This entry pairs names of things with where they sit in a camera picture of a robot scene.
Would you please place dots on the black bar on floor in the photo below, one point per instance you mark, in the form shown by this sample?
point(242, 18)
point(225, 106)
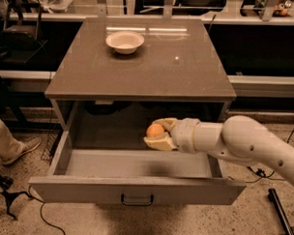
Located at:
point(273, 197)

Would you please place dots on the beige shoe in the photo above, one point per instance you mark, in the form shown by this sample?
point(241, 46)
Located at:
point(29, 146)

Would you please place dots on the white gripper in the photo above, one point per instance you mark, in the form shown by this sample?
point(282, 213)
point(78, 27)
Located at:
point(184, 134)

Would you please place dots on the black drawer handle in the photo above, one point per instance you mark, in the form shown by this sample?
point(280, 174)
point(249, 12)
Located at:
point(129, 201)

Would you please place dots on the white bowl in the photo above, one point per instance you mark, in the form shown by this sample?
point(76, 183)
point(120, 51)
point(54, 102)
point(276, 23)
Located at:
point(125, 42)

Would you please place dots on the fruit pile on shelf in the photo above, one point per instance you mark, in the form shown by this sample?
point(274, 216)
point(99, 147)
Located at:
point(282, 7)

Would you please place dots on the orange fruit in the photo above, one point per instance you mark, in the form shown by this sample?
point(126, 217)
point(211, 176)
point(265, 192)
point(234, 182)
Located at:
point(154, 130)

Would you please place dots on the black chair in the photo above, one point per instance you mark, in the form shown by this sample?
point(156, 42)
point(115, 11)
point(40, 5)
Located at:
point(21, 40)

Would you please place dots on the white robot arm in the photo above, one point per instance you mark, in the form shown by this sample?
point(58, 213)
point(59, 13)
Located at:
point(239, 139)

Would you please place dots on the grey counter cabinet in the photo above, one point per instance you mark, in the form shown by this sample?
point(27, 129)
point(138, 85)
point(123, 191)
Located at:
point(177, 62)

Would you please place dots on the black tripod foot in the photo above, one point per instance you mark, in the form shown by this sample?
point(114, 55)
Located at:
point(10, 197)

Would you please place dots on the grey open top drawer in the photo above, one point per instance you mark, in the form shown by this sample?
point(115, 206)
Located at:
point(102, 156)

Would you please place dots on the person's leg beige trousers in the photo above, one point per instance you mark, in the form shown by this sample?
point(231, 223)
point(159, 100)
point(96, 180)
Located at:
point(10, 148)

